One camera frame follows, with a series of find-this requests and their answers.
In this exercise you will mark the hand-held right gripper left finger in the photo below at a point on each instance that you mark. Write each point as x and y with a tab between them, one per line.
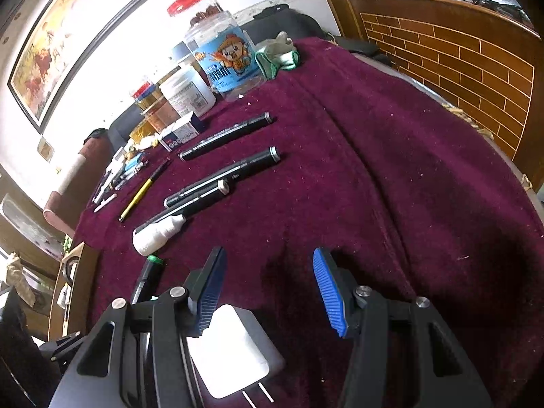
212	289

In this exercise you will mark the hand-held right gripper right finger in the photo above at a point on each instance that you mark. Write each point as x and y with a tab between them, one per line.
329	289

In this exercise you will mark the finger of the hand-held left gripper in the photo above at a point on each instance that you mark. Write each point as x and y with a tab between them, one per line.
59	344

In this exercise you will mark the black marker green cap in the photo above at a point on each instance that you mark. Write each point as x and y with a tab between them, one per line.
146	276

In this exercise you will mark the white power adapter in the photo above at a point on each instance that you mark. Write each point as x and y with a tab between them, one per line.
229	357

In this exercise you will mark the white squeeze bottle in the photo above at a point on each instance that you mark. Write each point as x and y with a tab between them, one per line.
153	236

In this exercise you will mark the black marker white cap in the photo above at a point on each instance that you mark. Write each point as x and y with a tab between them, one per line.
199	199

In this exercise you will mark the yellow pen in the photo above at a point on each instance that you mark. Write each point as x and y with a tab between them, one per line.
136	200

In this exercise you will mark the black marker pale grey cap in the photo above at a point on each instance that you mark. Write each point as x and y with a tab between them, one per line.
229	172

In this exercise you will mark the black pen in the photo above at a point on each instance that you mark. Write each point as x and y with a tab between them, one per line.
160	169

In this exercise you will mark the black marker grey caps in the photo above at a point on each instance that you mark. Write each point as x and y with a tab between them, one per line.
225	136

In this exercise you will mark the cluttered shelf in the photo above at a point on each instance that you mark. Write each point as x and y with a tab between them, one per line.
29	272

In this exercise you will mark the row of small pens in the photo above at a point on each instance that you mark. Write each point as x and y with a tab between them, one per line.
123	170

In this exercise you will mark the reddish brown chair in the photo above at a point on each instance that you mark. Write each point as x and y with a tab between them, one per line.
63	187

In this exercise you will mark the white and blue carton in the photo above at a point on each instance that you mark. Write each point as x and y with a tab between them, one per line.
182	134

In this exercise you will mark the white crumpled wrapper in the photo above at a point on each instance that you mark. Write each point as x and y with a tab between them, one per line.
149	141

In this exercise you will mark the dark grey sofa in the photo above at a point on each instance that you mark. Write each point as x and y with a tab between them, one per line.
121	125

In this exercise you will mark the white plastic tub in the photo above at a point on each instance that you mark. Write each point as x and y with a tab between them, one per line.
187	93

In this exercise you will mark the clear jar red lid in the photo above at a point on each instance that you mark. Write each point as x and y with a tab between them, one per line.
144	92

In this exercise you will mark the clear jar cartoon label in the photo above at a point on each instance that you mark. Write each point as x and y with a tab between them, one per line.
225	63

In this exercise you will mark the white container grey lid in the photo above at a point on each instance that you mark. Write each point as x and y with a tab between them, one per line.
180	53

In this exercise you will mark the white and green work gloves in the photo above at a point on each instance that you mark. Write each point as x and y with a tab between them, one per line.
276	51

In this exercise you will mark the wooden brick pattern headboard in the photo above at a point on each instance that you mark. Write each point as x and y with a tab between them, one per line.
467	63

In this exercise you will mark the black bag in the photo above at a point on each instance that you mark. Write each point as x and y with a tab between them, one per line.
289	21

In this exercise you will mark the small gold wall plaque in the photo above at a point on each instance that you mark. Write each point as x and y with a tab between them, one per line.
44	148

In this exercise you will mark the framed wall painting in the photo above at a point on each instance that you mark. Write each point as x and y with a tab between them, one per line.
72	38

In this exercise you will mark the wooden door frame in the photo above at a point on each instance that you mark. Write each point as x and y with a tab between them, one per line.
331	0

